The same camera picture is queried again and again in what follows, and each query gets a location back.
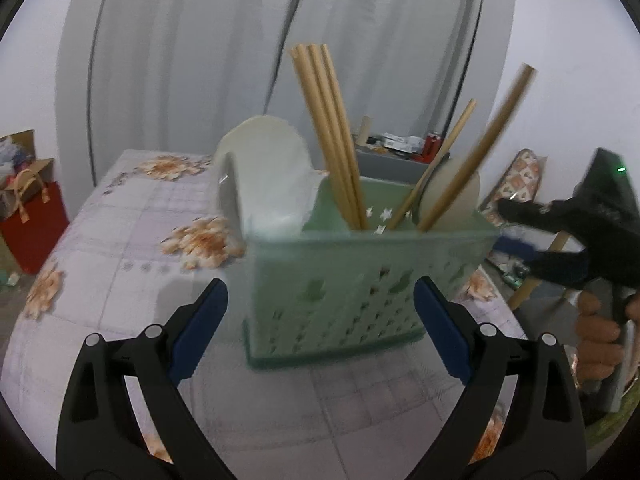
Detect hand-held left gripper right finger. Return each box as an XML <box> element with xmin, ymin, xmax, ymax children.
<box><xmin>404</xmin><ymin>276</ymin><xmax>589</xmax><ymax>480</ymax></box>

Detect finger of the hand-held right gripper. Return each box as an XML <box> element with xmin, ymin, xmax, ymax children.
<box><xmin>496</xmin><ymin>199</ymin><xmax>567</xmax><ymax>234</ymax></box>
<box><xmin>492</xmin><ymin>237</ymin><xmax>592</xmax><ymax>292</ymax></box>

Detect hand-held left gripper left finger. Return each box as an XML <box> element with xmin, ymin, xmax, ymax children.
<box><xmin>55</xmin><ymin>277</ymin><xmax>237</xmax><ymax>480</ymax></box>

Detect white plastic spoon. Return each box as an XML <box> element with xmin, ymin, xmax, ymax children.
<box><xmin>419</xmin><ymin>156</ymin><xmax>482</xmax><ymax>233</ymax></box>
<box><xmin>214</xmin><ymin>115</ymin><xmax>326</xmax><ymax>239</ymax></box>

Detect green plastic utensil holder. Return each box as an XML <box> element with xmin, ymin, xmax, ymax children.
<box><xmin>220</xmin><ymin>175</ymin><xmax>503</xmax><ymax>372</ymax></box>

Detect set of wooden chopsticks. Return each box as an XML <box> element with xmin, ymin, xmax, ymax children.
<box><xmin>290</xmin><ymin>42</ymin><xmax>538</xmax><ymax>233</ymax></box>

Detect person's right forearm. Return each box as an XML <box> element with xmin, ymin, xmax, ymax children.
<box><xmin>584</xmin><ymin>395</ymin><xmax>640</xmax><ymax>453</ymax></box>

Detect person's right hand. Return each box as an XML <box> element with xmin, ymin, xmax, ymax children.
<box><xmin>575</xmin><ymin>290</ymin><xmax>640</xmax><ymax>392</ymax></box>

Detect floral patterned cushion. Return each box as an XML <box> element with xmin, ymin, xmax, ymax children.
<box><xmin>477</xmin><ymin>149</ymin><xmax>549</xmax><ymax>273</ymax></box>

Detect red bottle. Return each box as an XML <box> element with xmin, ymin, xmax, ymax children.
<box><xmin>424</xmin><ymin>131</ymin><xmax>444</xmax><ymax>163</ymax></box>

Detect floral tablecloth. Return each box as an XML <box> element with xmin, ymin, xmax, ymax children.
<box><xmin>10</xmin><ymin>149</ymin><xmax>526</xmax><ymax>480</ymax></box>

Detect small white boxes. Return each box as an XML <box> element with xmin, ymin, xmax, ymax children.
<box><xmin>367</xmin><ymin>132</ymin><xmax>426</xmax><ymax>157</ymax></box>

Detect gray cabinet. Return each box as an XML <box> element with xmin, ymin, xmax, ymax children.
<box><xmin>352</xmin><ymin>145</ymin><xmax>442</xmax><ymax>182</ymax></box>

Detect red gift bag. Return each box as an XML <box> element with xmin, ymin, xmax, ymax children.
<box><xmin>0</xmin><ymin>157</ymin><xmax>71</xmax><ymax>276</ymax></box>

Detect cardboard box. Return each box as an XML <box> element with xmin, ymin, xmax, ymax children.
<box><xmin>0</xmin><ymin>129</ymin><xmax>56</xmax><ymax>192</ymax></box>

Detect plastic bags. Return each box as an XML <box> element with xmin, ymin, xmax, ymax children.
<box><xmin>0</xmin><ymin>137</ymin><xmax>25</xmax><ymax>187</ymax></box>

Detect pale gray curtain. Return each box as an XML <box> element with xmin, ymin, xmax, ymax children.
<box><xmin>55</xmin><ymin>0</ymin><xmax>518</xmax><ymax>191</ymax></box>

